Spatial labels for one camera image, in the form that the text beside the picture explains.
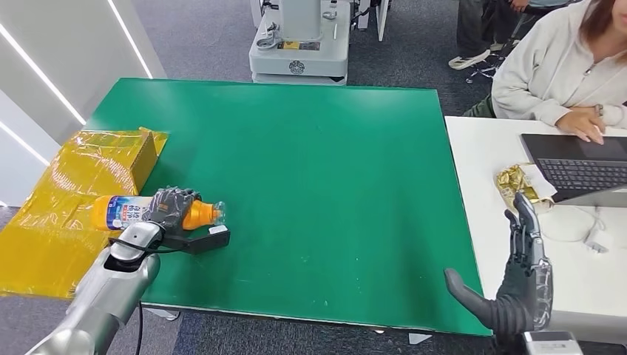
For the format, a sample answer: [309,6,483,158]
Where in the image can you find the person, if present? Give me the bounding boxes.
[462,0,627,146]
[448,0,572,70]

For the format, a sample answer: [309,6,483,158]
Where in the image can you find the white cable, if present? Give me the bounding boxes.
[536,206,609,246]

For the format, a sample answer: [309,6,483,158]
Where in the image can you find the white furniture panel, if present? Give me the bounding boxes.
[357,0,391,43]

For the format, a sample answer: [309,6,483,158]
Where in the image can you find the yellow taped cardboard box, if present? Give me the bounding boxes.
[0,127,169,300]

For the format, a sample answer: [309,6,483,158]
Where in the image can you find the black laptop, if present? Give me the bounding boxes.
[520,133,627,209]

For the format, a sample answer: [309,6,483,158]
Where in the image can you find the orange plastic bottle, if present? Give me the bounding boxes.
[91,194,227,232]

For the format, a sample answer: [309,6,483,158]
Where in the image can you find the white desk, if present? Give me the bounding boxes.
[444,115,627,346]

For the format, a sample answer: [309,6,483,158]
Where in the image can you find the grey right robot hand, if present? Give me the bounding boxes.
[444,192,555,339]

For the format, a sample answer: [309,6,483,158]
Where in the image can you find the green table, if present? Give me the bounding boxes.
[85,77,493,338]

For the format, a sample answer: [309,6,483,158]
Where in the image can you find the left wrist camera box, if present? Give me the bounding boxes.
[163,224,231,256]

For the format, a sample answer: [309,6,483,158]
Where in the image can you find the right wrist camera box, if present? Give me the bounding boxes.
[520,331,584,355]

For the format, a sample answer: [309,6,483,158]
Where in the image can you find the white power adapter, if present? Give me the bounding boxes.
[584,229,613,254]

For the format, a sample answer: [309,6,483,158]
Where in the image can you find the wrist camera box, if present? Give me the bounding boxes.
[520,331,584,355]
[163,224,231,256]

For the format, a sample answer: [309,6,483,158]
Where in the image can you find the white robot stand base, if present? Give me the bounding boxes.
[248,0,352,87]

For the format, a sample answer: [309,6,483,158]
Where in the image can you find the office chair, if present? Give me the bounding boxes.
[465,10,574,84]

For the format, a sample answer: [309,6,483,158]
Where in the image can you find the person's hand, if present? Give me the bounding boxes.
[555,106,606,146]

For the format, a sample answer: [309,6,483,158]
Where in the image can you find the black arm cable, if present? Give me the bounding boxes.
[108,237,183,355]

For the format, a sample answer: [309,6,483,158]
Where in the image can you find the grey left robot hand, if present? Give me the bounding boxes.
[146,186,203,235]

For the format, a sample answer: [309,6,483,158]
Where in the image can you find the gold foil wrapper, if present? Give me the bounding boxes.
[495,163,557,214]

